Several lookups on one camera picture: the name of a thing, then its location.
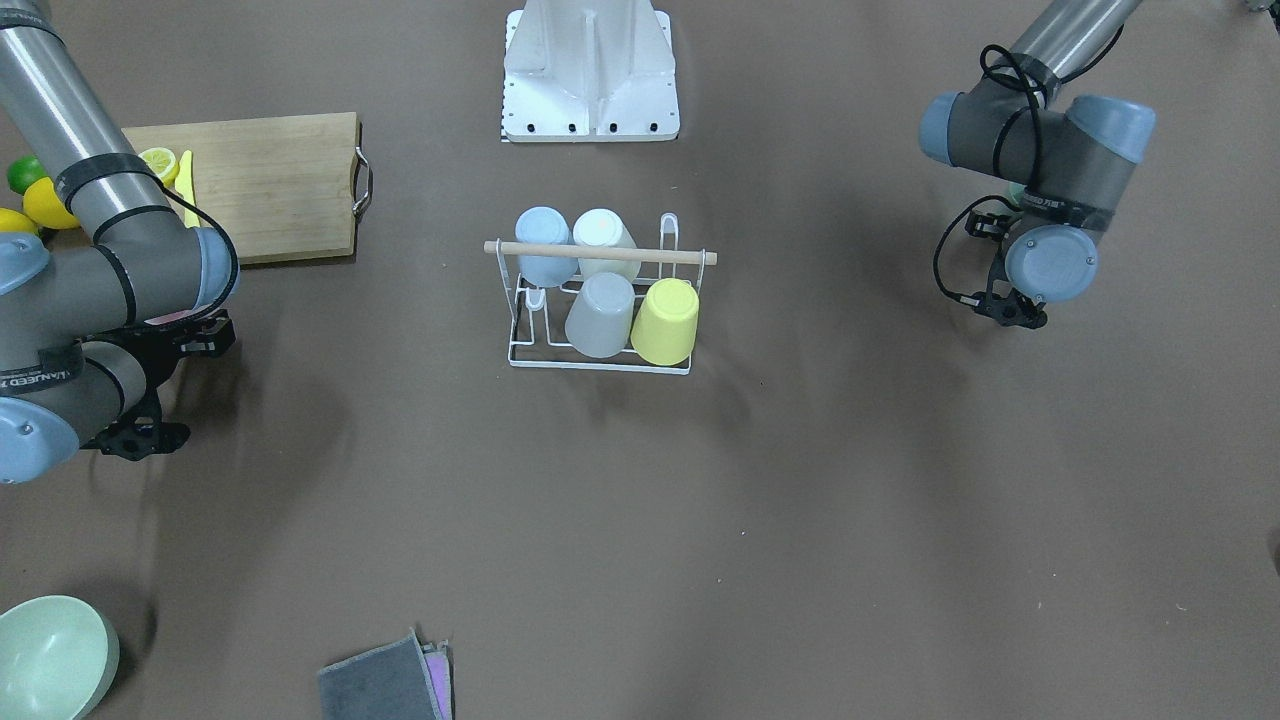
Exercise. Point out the cream plastic cup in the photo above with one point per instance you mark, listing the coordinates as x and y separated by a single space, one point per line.
601 228

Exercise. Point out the yellow plastic cup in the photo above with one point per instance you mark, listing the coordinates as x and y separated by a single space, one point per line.
665 326

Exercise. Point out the yellow plastic knife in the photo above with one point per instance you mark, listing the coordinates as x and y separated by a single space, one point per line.
184 185

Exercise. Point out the white wire cup holder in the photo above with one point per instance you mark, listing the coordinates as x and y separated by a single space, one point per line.
539 272

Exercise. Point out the bamboo cutting board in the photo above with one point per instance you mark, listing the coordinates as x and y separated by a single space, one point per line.
285 188

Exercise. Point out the purple cleaning cloth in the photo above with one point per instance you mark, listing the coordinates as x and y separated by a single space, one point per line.
438 665

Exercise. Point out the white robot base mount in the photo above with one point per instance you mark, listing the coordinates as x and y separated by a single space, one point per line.
589 72

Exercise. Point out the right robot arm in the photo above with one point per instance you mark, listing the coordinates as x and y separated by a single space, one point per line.
91 334

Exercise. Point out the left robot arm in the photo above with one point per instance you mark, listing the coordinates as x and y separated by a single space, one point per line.
1071 168

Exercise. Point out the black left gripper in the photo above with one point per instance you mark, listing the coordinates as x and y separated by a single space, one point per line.
997 276

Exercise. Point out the grey cleaning cloth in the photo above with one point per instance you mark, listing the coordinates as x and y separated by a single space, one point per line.
389 682

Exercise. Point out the whole yellow lemon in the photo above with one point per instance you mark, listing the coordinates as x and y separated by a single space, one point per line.
42 205

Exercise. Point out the grey plastic cup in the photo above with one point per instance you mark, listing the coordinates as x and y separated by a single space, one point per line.
600 318

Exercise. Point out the green lime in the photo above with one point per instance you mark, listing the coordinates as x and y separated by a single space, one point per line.
23 172

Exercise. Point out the upper lemon half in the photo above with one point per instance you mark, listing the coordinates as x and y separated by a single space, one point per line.
163 162

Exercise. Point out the green plastic bowl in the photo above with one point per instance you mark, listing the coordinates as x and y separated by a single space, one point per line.
59 657

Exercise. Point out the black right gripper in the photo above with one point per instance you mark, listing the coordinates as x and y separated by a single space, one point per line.
150 352

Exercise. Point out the pink plastic cup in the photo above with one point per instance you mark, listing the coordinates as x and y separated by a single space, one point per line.
172 317

